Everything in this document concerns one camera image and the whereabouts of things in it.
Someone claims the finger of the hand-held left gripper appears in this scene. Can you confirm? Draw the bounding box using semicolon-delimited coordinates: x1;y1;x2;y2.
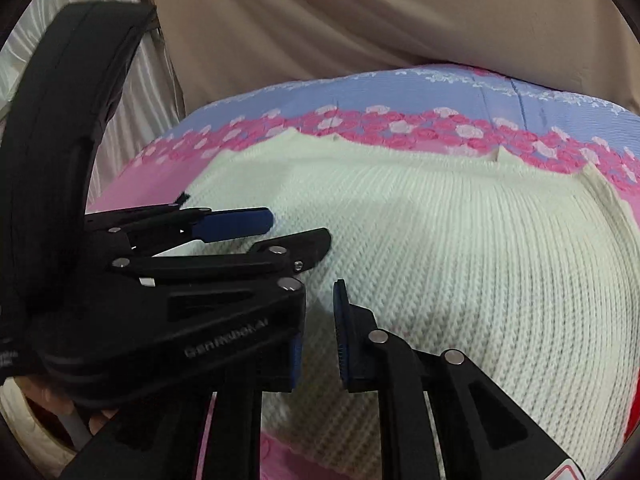
109;227;332;367
84;204;275;256

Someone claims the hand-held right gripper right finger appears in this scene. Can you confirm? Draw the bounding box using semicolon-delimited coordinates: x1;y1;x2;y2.
332;279;581;480

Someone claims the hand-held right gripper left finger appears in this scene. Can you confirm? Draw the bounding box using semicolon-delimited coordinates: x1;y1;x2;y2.
60;332;305;480

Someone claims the white red navy knit sweater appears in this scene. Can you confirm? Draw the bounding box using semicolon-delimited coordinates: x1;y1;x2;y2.
177;127;640;471

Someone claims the person's left hand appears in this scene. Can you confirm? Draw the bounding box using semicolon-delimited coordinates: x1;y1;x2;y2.
22;375;121;441

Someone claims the white satin curtain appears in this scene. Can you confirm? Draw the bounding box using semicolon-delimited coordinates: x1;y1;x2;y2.
0;0;188;206

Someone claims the pink floral bed sheet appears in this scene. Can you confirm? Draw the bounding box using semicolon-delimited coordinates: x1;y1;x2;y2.
85;62;640;480

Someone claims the beige backdrop curtain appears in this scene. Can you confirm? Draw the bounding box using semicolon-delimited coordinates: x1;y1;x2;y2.
142;0;640;126

